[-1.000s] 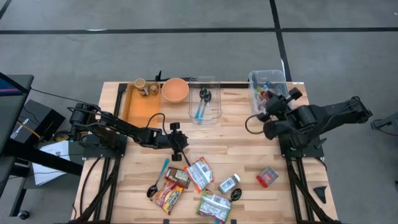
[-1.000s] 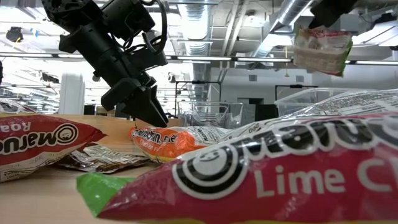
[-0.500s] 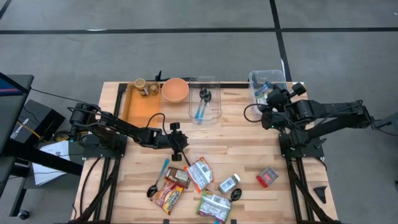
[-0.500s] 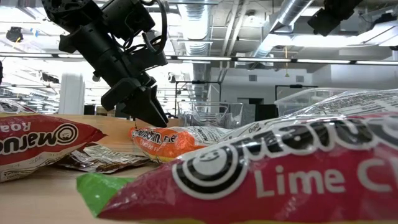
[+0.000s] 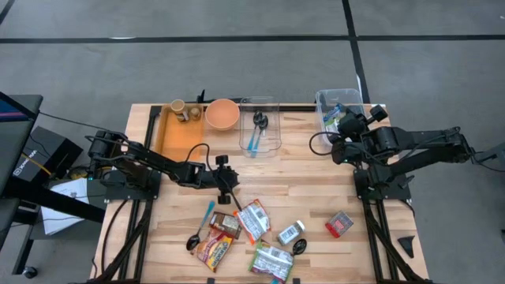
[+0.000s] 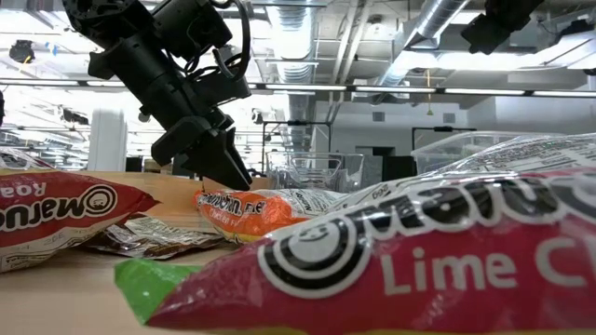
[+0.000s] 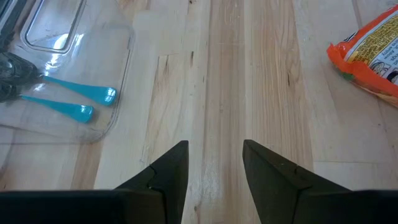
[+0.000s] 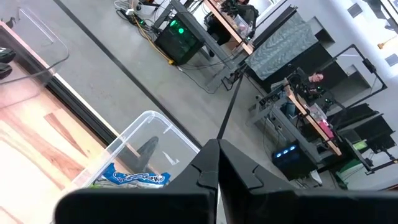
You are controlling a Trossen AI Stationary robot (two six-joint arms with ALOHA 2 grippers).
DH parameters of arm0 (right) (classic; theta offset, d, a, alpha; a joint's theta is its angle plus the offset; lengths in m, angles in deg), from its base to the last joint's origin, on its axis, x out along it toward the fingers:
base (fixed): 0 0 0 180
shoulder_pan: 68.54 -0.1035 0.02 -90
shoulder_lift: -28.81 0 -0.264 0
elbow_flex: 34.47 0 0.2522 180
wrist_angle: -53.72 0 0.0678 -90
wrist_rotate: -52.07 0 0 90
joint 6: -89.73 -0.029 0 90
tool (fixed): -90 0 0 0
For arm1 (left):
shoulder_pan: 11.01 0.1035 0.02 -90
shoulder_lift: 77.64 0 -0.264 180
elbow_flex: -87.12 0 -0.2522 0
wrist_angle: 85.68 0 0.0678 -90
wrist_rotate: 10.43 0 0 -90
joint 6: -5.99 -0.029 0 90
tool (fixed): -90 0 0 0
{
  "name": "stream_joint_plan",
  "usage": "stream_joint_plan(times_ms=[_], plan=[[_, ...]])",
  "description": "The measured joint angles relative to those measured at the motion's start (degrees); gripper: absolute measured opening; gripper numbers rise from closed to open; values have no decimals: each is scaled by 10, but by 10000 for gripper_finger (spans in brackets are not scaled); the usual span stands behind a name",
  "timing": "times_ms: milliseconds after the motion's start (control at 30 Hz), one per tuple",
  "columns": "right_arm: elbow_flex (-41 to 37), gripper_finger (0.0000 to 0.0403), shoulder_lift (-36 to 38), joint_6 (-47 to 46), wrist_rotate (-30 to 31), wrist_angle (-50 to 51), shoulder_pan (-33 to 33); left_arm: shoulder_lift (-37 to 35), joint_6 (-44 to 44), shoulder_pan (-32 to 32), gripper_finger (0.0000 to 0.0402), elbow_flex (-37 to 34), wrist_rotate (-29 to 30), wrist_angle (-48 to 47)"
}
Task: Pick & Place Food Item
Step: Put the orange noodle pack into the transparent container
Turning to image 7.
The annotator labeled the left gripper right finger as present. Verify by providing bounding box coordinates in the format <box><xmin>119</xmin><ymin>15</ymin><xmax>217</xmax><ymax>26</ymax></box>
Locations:
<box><xmin>243</xmin><ymin>139</ymin><xmax>351</xmax><ymax>224</ymax></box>

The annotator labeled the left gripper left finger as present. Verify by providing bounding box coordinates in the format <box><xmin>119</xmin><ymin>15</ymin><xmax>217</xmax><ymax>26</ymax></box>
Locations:
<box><xmin>113</xmin><ymin>139</ymin><xmax>190</xmax><ymax>224</ymax></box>

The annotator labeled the orange ramen packet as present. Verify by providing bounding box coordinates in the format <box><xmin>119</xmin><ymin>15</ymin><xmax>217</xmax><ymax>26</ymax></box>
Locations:
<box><xmin>326</xmin><ymin>4</ymin><xmax>398</xmax><ymax>108</ymax></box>

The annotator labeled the narrow clear plastic container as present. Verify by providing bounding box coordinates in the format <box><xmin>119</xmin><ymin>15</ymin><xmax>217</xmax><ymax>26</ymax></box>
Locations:
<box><xmin>0</xmin><ymin>0</ymin><xmax>135</xmax><ymax>175</ymax></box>

